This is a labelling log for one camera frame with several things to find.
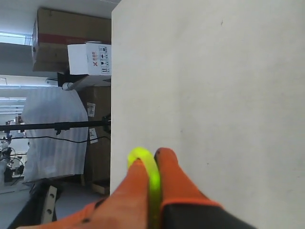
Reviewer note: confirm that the white perforated metal bracket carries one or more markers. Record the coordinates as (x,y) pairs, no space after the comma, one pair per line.
(49,205)

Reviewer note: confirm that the brown box with labels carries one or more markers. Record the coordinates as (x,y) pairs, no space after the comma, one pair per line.
(97,103)

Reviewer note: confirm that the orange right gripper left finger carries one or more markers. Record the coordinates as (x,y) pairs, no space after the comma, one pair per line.
(125,208)

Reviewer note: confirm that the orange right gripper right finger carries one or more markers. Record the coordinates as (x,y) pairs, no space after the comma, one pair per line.
(183,205)

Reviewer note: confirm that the black horizontal pole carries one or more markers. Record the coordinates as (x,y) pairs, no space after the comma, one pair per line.
(61,126)

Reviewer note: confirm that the large brown cardboard box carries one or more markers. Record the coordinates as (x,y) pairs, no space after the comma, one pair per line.
(54,30)

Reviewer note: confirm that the yellow plastic straw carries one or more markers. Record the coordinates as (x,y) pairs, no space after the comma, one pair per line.
(154,187)

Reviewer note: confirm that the white pipe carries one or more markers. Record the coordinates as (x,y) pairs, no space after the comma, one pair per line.
(77,86)

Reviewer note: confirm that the white cardboard box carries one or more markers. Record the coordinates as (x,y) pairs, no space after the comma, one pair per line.
(90,58)

